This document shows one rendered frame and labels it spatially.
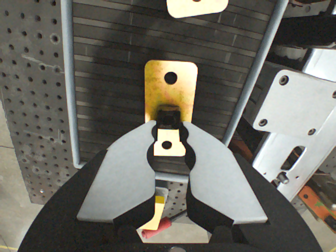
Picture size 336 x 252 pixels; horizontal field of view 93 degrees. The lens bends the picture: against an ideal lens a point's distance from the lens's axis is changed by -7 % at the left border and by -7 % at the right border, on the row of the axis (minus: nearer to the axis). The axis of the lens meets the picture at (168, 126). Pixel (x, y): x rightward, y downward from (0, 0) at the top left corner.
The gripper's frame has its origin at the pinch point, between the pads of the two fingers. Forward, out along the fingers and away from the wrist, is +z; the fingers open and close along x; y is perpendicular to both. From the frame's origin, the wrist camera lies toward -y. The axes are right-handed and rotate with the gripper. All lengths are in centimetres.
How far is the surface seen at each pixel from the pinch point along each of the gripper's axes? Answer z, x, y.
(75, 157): 1.2, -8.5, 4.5
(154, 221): 1.8, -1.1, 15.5
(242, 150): 39, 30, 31
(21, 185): 118, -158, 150
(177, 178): 1.3, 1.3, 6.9
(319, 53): 17.5, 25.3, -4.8
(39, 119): 48, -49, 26
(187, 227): 118, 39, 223
